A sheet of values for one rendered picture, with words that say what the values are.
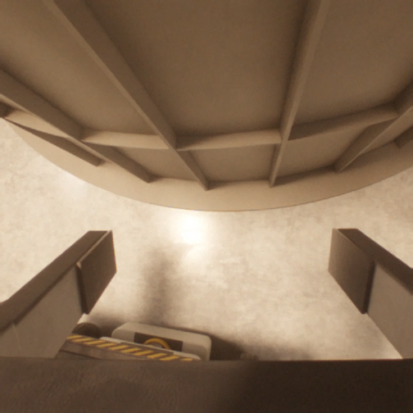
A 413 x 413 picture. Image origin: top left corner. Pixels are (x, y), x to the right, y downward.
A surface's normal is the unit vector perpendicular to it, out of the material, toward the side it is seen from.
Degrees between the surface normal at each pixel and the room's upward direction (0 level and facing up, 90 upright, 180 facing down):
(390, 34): 90
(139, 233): 0
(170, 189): 0
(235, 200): 0
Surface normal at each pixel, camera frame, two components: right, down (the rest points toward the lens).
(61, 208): -0.16, -0.14
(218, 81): 0.03, 0.99
